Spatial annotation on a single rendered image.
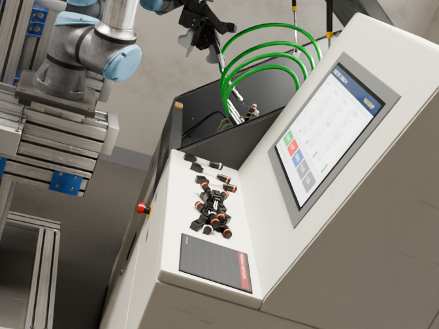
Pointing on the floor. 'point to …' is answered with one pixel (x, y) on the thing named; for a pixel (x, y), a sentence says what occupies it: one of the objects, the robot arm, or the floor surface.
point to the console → (327, 218)
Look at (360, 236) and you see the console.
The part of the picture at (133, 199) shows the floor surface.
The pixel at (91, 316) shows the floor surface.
